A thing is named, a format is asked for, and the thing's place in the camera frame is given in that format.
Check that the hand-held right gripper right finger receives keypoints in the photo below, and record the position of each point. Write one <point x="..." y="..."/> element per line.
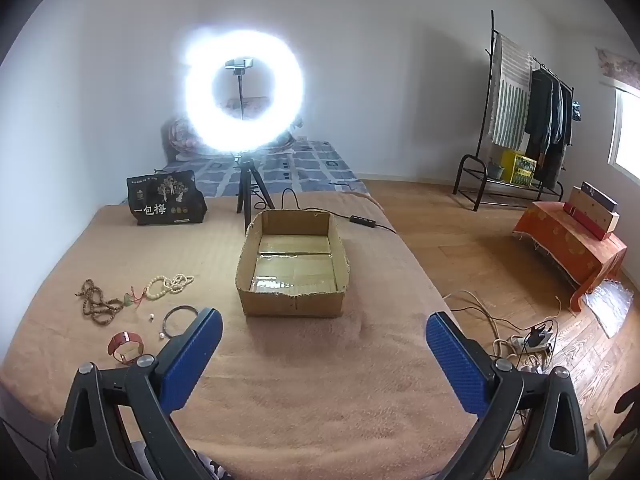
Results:
<point x="457" y="365"/>

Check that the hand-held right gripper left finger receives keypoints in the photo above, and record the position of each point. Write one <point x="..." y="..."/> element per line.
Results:
<point x="192" y="355"/>

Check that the thin metal bangle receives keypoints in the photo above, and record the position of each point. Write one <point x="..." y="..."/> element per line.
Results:
<point x="172" y="311"/>

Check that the white power strip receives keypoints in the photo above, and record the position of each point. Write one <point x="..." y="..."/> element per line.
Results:
<point x="532" y="342"/>

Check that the black snack bag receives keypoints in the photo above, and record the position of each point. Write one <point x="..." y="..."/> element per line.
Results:
<point x="160" y="200"/>

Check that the orange cloth covered table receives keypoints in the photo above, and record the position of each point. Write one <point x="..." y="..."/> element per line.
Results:
<point x="560" y="240"/>

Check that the bubble wrap sheet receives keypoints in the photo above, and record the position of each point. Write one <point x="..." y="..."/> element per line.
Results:
<point x="610" y="307"/>

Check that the black tripod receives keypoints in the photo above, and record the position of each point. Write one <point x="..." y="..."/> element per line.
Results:
<point x="246" y="185"/>

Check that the red flat box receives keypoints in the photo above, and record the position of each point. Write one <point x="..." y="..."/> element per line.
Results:
<point x="582" y="220"/>

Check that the tan cardboard gift box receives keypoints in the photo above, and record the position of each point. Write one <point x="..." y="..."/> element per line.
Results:
<point x="595" y="215"/>

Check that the black metal clothes rack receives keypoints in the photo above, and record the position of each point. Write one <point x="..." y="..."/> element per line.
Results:
<point x="467" y="160"/>

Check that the yellow plastic crate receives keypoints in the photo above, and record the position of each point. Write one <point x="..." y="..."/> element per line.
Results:
<point x="520" y="167"/>

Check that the dark blue long box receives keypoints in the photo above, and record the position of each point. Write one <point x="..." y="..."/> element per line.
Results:
<point x="600" y="197"/>

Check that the folded floral quilts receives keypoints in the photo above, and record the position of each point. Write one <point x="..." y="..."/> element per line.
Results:
<point x="175" y="135"/>

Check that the blue plaid bedsheet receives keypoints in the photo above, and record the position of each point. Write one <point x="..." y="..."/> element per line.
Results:
<point x="310" y="165"/>

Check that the dark hanging clothes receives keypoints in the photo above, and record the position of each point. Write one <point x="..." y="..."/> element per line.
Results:
<point x="542" y="110"/>

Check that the striped hanging cloth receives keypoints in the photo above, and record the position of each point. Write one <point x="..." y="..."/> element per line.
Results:
<point x="510" y="100"/>

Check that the window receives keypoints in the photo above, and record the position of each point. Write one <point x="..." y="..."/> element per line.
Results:
<point x="627" y="130"/>

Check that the floral curtain valance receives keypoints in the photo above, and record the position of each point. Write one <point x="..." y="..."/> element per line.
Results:
<point x="617" y="67"/>

